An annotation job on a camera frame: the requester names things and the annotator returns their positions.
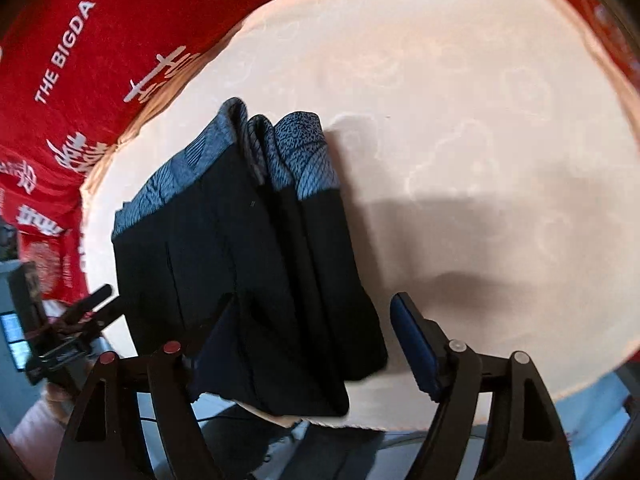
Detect person's left hand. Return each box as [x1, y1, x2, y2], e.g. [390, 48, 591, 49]
[37, 380, 76, 426]

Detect red printed cloth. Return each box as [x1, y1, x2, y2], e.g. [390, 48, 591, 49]
[0, 0, 640, 306]

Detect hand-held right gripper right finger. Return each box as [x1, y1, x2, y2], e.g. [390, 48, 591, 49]
[390, 291, 576, 480]

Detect black pants with blue waistband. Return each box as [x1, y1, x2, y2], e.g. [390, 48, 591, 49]
[111, 97, 390, 418]

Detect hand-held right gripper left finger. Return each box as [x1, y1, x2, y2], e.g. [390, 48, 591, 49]
[54, 296, 246, 480]

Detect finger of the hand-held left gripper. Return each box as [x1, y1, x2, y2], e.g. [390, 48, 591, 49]
[75, 299, 123, 343]
[64, 284, 115, 323]

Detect person's left forearm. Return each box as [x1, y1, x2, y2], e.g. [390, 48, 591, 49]
[7, 402, 68, 466]

